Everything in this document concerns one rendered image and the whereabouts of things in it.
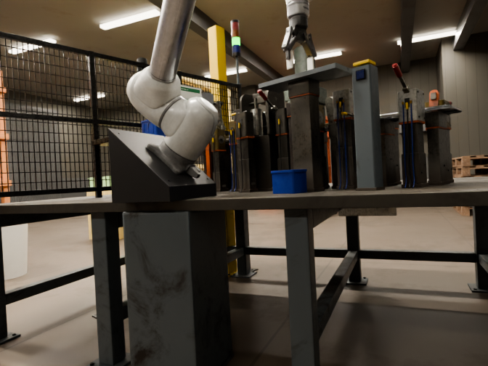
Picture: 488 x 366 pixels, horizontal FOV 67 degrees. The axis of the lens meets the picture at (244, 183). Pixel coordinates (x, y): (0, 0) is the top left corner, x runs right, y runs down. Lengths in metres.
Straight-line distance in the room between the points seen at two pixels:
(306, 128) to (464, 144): 8.24
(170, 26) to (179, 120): 0.33
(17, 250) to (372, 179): 3.20
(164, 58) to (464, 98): 8.75
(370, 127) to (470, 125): 8.33
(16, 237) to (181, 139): 2.63
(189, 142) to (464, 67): 8.81
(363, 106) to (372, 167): 0.22
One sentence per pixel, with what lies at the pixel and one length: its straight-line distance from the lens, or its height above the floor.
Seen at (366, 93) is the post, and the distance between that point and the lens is 1.39.
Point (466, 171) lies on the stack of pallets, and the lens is 6.70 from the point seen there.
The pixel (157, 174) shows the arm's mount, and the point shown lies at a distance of 1.32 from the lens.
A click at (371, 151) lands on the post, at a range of 1.36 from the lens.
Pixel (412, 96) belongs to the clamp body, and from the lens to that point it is 1.50.
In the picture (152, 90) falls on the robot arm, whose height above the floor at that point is 1.11.
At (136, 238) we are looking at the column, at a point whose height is 0.56.
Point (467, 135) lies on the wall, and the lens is 9.64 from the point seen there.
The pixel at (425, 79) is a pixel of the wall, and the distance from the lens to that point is 11.16.
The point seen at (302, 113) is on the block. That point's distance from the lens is 1.51.
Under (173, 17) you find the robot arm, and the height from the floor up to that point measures 1.29.
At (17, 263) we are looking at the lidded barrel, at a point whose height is 0.13.
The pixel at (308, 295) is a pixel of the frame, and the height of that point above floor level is 0.37.
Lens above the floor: 0.76
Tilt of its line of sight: 1 degrees down
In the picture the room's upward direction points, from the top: 3 degrees counter-clockwise
